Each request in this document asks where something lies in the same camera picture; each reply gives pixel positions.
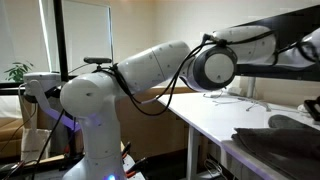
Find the grey towel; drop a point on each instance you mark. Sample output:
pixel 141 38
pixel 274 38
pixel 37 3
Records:
pixel 283 146

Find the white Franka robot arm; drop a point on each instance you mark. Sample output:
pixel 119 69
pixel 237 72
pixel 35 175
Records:
pixel 90 110

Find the wooden cabinet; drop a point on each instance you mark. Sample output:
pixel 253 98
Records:
pixel 156 133

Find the white table leg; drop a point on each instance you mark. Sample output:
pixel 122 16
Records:
pixel 192 150

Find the silver monitor stand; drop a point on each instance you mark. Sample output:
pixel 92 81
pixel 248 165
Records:
pixel 251 87

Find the wooden base board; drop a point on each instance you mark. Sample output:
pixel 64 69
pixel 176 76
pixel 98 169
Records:
pixel 50 160

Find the white paper bag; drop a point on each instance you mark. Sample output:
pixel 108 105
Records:
pixel 33 145

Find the green potted plant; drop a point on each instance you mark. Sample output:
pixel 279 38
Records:
pixel 16 71

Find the tan sofa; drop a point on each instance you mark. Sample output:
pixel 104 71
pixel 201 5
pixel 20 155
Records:
pixel 10 133

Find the black camera bar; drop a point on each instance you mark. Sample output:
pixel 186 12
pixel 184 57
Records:
pixel 97 60

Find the white camera stand arm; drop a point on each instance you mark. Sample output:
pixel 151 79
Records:
pixel 40 81

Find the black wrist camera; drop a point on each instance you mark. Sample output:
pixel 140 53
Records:
pixel 314 108

